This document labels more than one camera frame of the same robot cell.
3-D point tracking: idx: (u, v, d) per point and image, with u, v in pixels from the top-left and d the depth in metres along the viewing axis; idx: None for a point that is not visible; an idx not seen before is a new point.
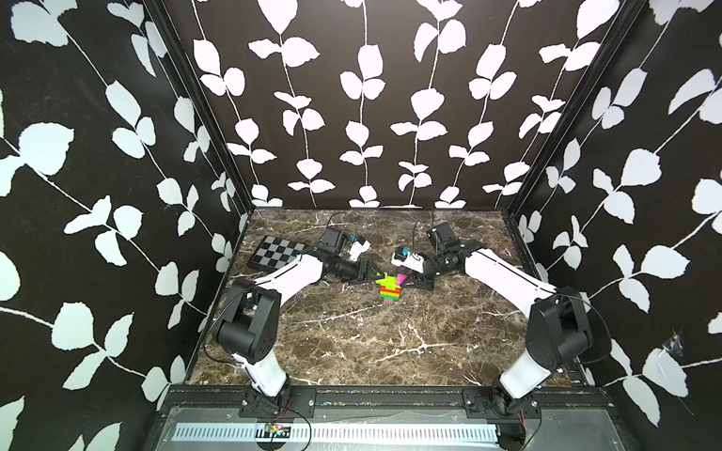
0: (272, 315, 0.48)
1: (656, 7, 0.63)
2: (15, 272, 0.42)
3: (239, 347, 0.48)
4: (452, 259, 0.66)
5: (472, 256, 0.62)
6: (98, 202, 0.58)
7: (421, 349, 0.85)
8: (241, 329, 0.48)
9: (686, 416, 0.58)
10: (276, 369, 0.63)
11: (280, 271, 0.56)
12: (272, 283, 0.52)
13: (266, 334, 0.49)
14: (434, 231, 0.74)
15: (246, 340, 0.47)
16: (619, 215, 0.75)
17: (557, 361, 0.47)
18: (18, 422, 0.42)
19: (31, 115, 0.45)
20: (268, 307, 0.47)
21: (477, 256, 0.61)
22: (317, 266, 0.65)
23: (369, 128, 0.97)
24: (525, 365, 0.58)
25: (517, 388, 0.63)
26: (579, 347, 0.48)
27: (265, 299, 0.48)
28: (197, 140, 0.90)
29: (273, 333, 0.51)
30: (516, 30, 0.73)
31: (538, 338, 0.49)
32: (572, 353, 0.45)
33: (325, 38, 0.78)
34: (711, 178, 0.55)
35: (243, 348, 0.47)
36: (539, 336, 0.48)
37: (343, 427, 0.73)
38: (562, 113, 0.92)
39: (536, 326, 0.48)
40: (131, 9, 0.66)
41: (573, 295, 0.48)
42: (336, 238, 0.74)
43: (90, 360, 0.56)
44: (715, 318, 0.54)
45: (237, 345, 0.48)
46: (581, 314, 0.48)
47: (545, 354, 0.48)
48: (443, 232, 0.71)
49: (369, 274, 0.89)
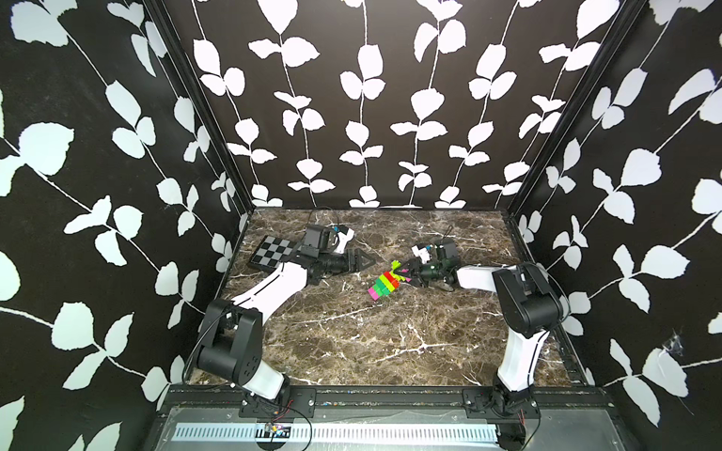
0: (253, 335, 0.45)
1: (657, 7, 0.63)
2: (15, 272, 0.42)
3: (222, 370, 0.45)
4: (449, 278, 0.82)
5: (460, 272, 0.75)
6: (98, 202, 0.58)
7: (421, 349, 0.85)
8: (222, 351, 0.46)
9: (686, 416, 0.58)
10: (270, 377, 0.62)
11: (259, 286, 0.53)
12: (251, 301, 0.49)
13: (250, 355, 0.46)
14: (441, 245, 0.84)
15: (229, 363, 0.45)
16: (618, 215, 0.76)
17: (525, 325, 0.53)
18: (18, 422, 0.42)
19: (31, 115, 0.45)
20: (248, 328, 0.44)
21: (463, 272, 0.74)
22: (301, 274, 0.62)
23: (369, 128, 0.97)
24: (512, 346, 0.61)
25: (512, 379, 0.64)
26: (545, 309, 0.53)
27: (246, 319, 0.45)
28: (197, 140, 0.90)
29: (258, 352, 0.48)
30: (516, 30, 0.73)
31: (508, 308, 0.56)
32: (538, 313, 0.53)
33: (325, 38, 0.78)
34: (711, 178, 0.55)
35: (227, 371, 0.45)
36: (507, 304, 0.56)
37: (343, 427, 0.73)
38: (562, 113, 0.92)
39: (503, 294, 0.57)
40: (131, 9, 0.66)
41: (534, 266, 0.57)
42: (320, 239, 0.71)
43: (90, 360, 0.56)
44: (715, 318, 0.54)
45: (219, 368, 0.45)
46: (541, 281, 0.56)
47: (515, 319, 0.55)
48: (449, 248, 0.82)
49: (361, 264, 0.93)
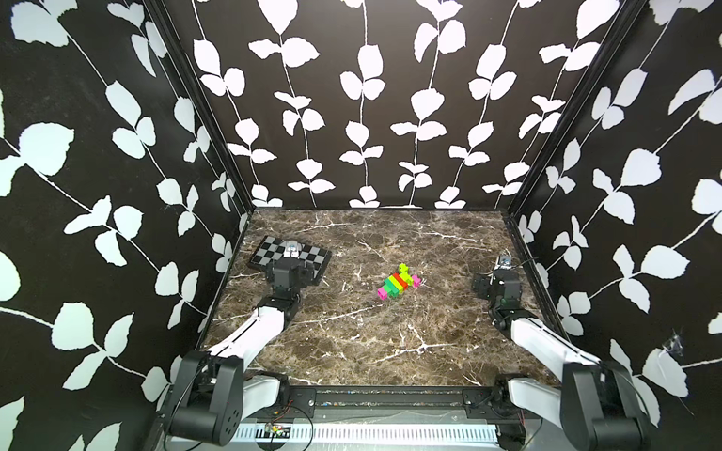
0: (234, 385, 0.43)
1: (656, 7, 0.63)
2: (15, 272, 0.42)
3: (200, 433, 0.41)
4: (500, 322, 0.67)
5: (518, 324, 0.62)
6: (98, 202, 0.58)
7: (421, 349, 0.85)
8: (197, 412, 0.42)
9: (686, 416, 0.58)
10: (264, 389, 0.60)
11: (237, 333, 0.51)
12: (230, 349, 0.47)
13: (231, 408, 0.43)
14: (501, 282, 0.70)
15: (208, 422, 0.41)
16: (618, 215, 0.76)
17: (589, 443, 0.41)
18: (18, 422, 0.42)
19: (31, 115, 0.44)
20: (228, 377, 0.42)
21: (520, 325, 0.61)
22: (279, 318, 0.61)
23: (369, 128, 0.97)
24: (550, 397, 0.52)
25: (520, 398, 0.62)
26: (625, 433, 0.41)
27: (227, 367, 0.43)
28: (197, 140, 0.90)
29: (238, 407, 0.45)
30: (516, 30, 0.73)
31: (574, 413, 0.43)
32: (612, 437, 0.41)
33: (326, 38, 0.78)
34: (712, 178, 0.55)
35: (206, 433, 0.41)
36: (572, 406, 0.44)
37: (343, 427, 0.73)
38: (562, 113, 0.92)
39: (572, 394, 0.44)
40: (131, 9, 0.66)
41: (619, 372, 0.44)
42: (288, 277, 0.66)
43: (90, 360, 0.56)
44: (715, 318, 0.54)
45: (196, 432, 0.41)
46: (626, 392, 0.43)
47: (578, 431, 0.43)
48: (511, 287, 0.68)
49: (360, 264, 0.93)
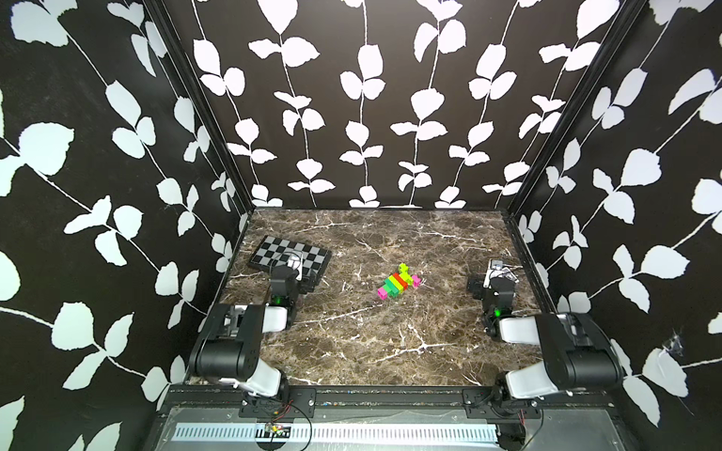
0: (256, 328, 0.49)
1: (657, 7, 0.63)
2: (15, 272, 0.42)
3: (225, 369, 0.45)
4: (491, 330, 0.72)
5: (504, 324, 0.68)
6: (98, 202, 0.58)
7: (421, 349, 0.85)
8: (221, 352, 0.46)
9: (686, 415, 0.58)
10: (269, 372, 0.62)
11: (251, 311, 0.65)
12: None
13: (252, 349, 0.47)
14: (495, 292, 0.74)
15: (232, 360, 0.45)
16: (618, 215, 0.76)
17: (568, 371, 0.45)
18: (18, 422, 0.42)
19: (31, 115, 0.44)
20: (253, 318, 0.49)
21: (508, 325, 0.67)
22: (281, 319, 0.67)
23: (369, 128, 0.97)
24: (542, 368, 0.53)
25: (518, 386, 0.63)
26: (596, 361, 0.45)
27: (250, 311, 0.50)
28: (197, 140, 0.90)
29: (256, 351, 0.49)
30: (516, 30, 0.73)
31: (554, 358, 0.48)
32: (585, 365, 0.45)
33: (326, 38, 0.78)
34: (712, 178, 0.55)
35: (230, 369, 0.45)
36: (549, 351, 0.49)
37: (343, 427, 0.73)
38: (562, 113, 0.92)
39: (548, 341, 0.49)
40: (131, 9, 0.66)
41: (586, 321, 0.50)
42: (284, 286, 0.73)
43: (90, 360, 0.56)
44: (715, 318, 0.54)
45: (222, 369, 0.45)
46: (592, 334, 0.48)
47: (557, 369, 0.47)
48: (505, 298, 0.72)
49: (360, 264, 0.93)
